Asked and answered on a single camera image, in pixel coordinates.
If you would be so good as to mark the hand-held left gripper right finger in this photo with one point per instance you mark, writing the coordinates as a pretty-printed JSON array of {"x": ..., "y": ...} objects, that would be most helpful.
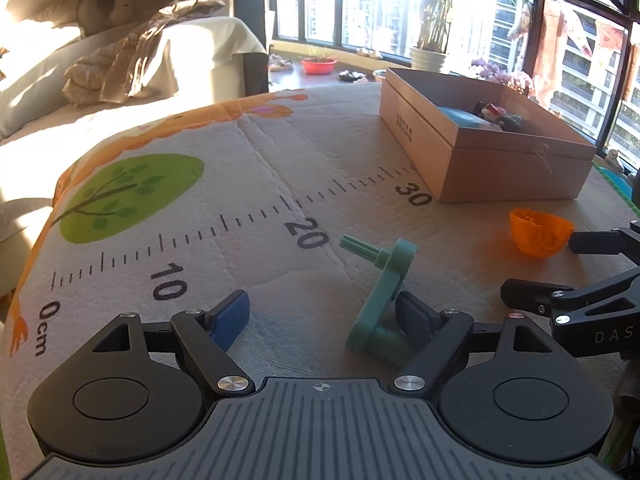
[{"x": 412, "y": 317}]

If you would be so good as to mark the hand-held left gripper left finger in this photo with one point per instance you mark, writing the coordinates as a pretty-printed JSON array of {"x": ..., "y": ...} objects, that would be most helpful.
[{"x": 232, "y": 317}]

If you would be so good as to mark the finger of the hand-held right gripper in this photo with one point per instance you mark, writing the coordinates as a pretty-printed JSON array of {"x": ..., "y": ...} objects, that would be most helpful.
[
  {"x": 530, "y": 292},
  {"x": 600, "y": 242}
]

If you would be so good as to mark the orange half capsule shell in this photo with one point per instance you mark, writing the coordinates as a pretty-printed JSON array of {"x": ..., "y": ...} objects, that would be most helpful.
[{"x": 537, "y": 235}]

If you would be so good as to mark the beige cardboard box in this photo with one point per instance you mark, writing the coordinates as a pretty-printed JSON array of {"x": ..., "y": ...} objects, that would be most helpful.
[{"x": 510, "y": 170}]

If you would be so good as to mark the pink white cat figurine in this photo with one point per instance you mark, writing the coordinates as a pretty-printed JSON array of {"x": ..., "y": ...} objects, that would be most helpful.
[{"x": 491, "y": 111}]

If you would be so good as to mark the green mat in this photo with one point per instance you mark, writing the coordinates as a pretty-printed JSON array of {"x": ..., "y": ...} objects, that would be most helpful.
[{"x": 617, "y": 182}]

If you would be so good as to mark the printed ruler tree mat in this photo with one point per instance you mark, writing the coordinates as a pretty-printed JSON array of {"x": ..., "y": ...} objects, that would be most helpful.
[{"x": 200, "y": 185}]

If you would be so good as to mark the blue flat packet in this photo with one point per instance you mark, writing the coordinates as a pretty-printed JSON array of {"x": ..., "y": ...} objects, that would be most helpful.
[{"x": 462, "y": 117}]

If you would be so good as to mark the peach hanging cloth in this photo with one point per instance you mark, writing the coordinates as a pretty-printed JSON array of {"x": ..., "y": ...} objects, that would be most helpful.
[{"x": 555, "y": 60}]

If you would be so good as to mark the purple flowers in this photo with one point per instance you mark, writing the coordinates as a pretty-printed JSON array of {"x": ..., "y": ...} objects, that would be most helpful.
[{"x": 505, "y": 77}]

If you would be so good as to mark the white plant pot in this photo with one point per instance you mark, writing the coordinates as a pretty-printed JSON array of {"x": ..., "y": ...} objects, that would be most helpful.
[{"x": 429, "y": 59}]

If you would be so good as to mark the pair of slippers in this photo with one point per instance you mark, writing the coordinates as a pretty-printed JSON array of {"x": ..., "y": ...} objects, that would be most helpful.
[{"x": 280, "y": 63}]

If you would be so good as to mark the white sofa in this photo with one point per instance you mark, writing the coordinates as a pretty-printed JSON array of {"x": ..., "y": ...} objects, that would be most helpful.
[{"x": 40, "y": 135}]

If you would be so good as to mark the red plastic basin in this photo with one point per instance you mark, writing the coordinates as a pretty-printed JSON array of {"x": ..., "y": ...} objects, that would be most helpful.
[{"x": 319, "y": 66}]

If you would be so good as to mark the green palm plant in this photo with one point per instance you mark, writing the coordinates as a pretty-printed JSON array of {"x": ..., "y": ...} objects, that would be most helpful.
[{"x": 445, "y": 5}]

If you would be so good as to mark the beige crumpled blanket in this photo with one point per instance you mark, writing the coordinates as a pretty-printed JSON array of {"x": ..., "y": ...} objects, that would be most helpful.
[{"x": 125, "y": 55}]

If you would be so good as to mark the grey plush toy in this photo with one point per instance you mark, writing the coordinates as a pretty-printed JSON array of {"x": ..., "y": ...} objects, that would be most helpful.
[{"x": 105, "y": 10}]

